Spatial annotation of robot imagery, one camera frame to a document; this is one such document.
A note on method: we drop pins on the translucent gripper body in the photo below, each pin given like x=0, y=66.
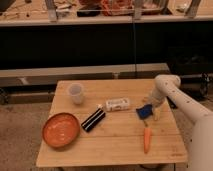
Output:
x=156, y=113

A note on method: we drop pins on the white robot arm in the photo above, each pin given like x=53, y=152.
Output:
x=200, y=153

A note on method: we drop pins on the orange ceramic bowl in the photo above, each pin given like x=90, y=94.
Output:
x=60, y=130

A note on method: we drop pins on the orange carrot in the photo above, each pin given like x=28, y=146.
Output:
x=147, y=137

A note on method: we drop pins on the wooden table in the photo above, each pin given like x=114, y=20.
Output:
x=118, y=138

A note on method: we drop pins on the black striped box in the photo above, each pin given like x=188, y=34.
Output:
x=93, y=120

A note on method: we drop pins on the translucent plastic cup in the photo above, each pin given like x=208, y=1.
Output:
x=75, y=92

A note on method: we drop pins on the long wooden shelf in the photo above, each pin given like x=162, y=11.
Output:
x=48, y=76

